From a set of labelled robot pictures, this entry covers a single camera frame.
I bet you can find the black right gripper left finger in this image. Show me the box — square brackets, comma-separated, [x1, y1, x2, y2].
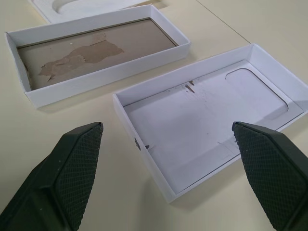
[0, 121, 104, 231]

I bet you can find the white box lid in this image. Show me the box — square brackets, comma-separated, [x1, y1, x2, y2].
[112, 43, 308, 205]

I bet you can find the white box base brown inside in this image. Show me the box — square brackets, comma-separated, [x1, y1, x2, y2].
[4, 4, 191, 110]

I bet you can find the white moulded insert tray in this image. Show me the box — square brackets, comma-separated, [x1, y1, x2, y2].
[27, 0, 169, 24]

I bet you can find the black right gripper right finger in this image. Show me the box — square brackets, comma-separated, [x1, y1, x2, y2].
[232, 121, 308, 231]

